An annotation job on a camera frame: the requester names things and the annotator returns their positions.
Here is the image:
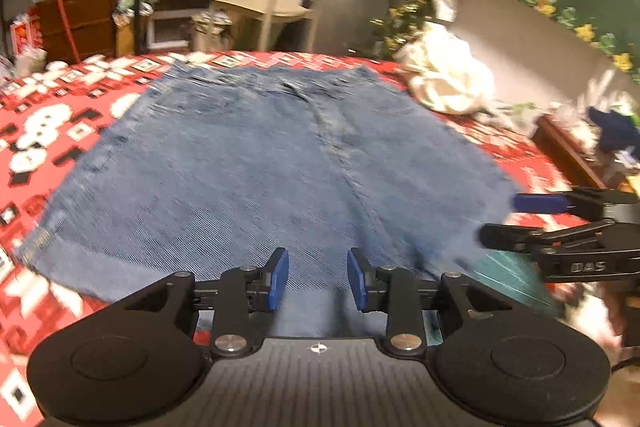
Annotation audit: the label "blue denim shorts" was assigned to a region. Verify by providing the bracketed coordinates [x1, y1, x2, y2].
[17, 59, 523, 338]

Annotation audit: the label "red cardboard box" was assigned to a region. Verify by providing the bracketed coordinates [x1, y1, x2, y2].
[10, 14, 43, 58]

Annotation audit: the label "small Christmas tree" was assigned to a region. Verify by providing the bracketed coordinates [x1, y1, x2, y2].
[370, 0, 436, 58]

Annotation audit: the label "navy blue cloth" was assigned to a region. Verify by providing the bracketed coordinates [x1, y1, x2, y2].
[587, 107, 638, 152]

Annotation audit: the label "wooden drawer cabinet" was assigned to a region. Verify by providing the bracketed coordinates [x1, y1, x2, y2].
[32, 0, 118, 62]

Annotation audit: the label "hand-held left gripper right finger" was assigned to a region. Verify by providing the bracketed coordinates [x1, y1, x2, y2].
[346, 247, 519, 359]

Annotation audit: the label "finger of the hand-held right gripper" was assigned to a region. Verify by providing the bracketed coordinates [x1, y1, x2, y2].
[512, 188, 617, 221]
[479, 219, 617, 254]

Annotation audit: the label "white hoodie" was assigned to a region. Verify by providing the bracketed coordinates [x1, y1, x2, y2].
[400, 24, 496, 115]

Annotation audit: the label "red patterned blanket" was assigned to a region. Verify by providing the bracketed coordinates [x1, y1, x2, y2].
[0, 51, 601, 427]

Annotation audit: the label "red broom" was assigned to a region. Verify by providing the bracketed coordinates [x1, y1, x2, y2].
[47, 0, 83, 62]

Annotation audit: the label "green cutting mat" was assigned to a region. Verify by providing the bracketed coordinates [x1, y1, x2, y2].
[422, 252, 558, 343]

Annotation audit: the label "white tote bag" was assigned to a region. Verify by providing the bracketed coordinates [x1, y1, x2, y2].
[192, 9, 233, 52]

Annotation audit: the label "white plastic bag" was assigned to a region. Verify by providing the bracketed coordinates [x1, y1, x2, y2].
[0, 49, 48, 78]

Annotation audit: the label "white ribbon bow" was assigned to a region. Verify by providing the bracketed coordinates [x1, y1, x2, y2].
[432, 0, 458, 22]

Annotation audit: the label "wooden nightstand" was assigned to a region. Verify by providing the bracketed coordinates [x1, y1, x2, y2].
[530, 114, 640, 198]

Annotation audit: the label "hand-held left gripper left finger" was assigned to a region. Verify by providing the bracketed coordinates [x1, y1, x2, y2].
[115, 247, 291, 359]

